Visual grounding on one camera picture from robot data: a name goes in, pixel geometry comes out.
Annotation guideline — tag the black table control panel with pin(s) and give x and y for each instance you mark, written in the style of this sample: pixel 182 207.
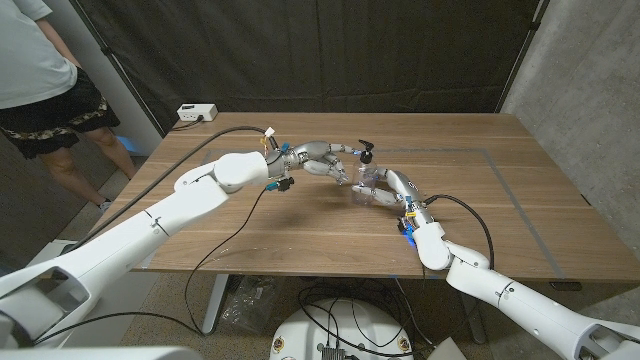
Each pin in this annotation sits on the black table control panel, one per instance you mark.
pixel 566 286

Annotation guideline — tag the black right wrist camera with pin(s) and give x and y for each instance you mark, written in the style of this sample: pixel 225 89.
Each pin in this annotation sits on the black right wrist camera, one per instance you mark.
pixel 402 225

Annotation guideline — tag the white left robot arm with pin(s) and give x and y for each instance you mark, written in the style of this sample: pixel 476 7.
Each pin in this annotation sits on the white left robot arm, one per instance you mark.
pixel 150 225

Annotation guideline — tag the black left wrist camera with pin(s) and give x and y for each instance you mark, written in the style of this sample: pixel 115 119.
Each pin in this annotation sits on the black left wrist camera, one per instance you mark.
pixel 284 184

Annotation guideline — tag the person in black shorts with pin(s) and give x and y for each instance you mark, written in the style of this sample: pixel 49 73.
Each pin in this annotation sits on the person in black shorts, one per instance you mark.
pixel 30 55

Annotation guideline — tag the black backdrop stand pole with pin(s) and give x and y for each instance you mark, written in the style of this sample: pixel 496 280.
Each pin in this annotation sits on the black backdrop stand pole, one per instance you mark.
pixel 536 24
pixel 106 50

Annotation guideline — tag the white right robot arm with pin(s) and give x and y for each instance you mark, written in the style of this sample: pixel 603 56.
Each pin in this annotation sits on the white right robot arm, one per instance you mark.
pixel 530 305

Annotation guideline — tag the white table leg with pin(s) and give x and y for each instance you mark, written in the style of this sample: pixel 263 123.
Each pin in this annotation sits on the white table leg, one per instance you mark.
pixel 216 305
pixel 470 315

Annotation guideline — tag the white floor plate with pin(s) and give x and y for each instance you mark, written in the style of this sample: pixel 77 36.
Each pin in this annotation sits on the white floor plate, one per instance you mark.
pixel 447 352

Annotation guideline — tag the clear plastic bag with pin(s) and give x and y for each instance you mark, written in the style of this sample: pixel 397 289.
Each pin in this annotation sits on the clear plastic bag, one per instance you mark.
pixel 247 305

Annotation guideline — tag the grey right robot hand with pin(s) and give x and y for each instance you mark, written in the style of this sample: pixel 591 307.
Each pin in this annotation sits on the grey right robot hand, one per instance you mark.
pixel 407 187

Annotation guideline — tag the white and yellow floor platform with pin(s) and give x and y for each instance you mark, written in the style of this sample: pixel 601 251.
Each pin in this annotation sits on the white and yellow floor platform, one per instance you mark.
pixel 50 250

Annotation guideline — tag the blue floor object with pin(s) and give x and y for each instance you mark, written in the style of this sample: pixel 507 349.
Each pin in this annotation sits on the blue floor object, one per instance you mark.
pixel 127 145

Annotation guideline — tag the black backdrop curtain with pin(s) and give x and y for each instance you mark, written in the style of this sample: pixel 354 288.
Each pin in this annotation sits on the black backdrop curtain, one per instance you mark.
pixel 320 50

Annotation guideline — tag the white power strip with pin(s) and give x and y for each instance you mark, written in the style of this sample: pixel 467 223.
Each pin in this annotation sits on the white power strip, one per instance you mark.
pixel 197 112

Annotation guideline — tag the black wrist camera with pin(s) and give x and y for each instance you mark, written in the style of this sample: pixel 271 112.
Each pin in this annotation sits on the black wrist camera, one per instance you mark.
pixel 284 184
pixel 402 225

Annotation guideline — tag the white robot torso base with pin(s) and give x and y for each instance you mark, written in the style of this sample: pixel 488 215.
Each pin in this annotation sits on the white robot torso base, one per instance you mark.
pixel 345 325

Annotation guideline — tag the clear bottle with black pump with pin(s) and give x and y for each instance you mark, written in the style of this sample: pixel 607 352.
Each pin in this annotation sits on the clear bottle with black pump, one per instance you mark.
pixel 365 180

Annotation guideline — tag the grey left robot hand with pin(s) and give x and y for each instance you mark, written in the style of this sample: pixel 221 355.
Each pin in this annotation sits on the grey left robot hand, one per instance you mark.
pixel 310 155

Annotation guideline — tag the white robot head cover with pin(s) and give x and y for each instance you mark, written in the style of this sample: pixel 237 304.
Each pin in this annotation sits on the white robot head cover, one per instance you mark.
pixel 100 354

